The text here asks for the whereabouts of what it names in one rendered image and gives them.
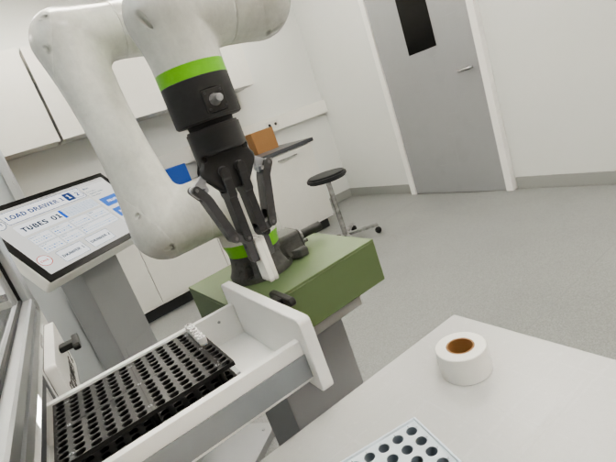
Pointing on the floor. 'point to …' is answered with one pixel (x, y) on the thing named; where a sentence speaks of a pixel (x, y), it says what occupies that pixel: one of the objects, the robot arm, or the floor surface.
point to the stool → (336, 201)
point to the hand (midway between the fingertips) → (262, 258)
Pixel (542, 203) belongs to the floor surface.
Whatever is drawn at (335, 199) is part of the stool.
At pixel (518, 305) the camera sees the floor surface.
